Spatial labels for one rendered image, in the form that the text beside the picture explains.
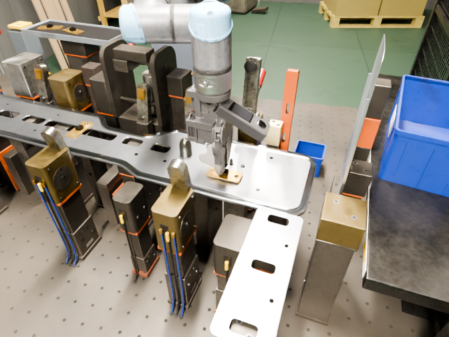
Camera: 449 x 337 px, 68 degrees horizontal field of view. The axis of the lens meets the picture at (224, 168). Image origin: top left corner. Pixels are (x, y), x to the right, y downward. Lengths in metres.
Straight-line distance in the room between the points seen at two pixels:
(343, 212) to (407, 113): 0.48
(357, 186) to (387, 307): 0.38
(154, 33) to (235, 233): 0.44
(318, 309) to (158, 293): 0.41
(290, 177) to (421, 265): 0.32
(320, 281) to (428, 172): 0.32
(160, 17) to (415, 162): 0.60
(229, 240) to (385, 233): 0.30
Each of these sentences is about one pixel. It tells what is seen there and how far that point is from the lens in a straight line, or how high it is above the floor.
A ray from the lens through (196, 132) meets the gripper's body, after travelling 0.71.
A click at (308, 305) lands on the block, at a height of 0.76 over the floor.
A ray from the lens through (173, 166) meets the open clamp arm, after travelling 0.65.
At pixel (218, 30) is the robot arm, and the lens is 0.61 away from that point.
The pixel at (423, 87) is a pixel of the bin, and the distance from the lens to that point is 1.04.
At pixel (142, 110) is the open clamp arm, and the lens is 1.04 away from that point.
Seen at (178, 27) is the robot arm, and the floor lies 1.32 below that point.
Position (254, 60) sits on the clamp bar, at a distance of 0.87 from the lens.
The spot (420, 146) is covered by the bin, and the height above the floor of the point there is 1.14.
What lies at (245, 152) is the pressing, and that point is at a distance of 0.88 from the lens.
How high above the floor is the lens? 1.52
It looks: 39 degrees down
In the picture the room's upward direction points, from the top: straight up
